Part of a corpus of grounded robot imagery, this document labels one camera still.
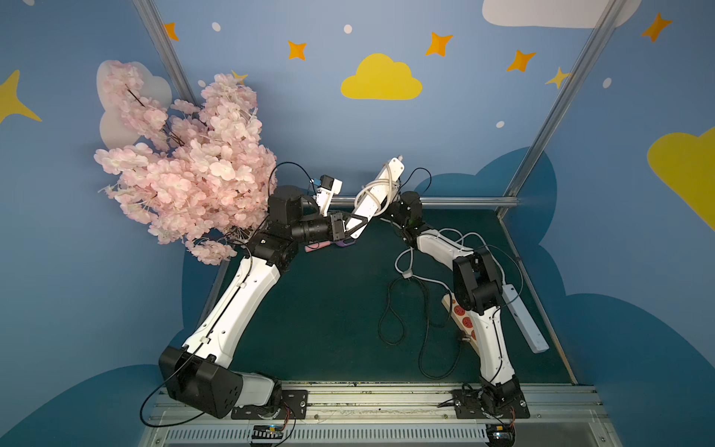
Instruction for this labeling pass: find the white power strip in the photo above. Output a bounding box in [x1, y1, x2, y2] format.
[352, 156, 405, 240]

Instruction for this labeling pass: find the white power strip cord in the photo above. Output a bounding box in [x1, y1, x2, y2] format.
[354, 167, 417, 279]

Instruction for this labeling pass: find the beige red socket power strip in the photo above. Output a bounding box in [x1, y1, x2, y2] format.
[441, 294, 480, 355]

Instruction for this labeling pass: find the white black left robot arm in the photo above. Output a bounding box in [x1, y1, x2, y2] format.
[158, 186, 379, 418]

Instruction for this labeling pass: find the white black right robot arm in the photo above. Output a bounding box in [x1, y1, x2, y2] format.
[387, 191, 523, 415]

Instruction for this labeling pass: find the small white adapter strip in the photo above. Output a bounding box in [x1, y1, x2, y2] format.
[502, 284, 549, 354]

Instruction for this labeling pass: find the purple pink toy rake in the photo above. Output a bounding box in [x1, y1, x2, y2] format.
[305, 238, 357, 253]

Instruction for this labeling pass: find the pink blossom artificial tree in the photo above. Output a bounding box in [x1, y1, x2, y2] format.
[94, 61, 277, 266]

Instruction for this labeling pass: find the horizontal aluminium frame rail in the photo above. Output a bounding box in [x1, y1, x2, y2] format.
[272, 194, 521, 210]

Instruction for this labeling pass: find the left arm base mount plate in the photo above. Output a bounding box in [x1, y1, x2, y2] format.
[230, 389, 309, 420]

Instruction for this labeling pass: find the front aluminium rail base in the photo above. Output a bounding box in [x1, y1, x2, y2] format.
[139, 382, 621, 446]

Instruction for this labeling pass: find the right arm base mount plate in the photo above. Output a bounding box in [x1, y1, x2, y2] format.
[451, 389, 531, 421]

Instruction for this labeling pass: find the left vertical aluminium post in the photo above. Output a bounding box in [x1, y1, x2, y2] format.
[132, 0, 196, 102]

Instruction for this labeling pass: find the vertical aluminium post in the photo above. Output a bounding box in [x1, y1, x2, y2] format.
[132, 0, 196, 102]
[497, 0, 627, 221]

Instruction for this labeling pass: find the right vertical aluminium post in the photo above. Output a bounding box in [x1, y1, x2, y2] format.
[497, 0, 627, 221]

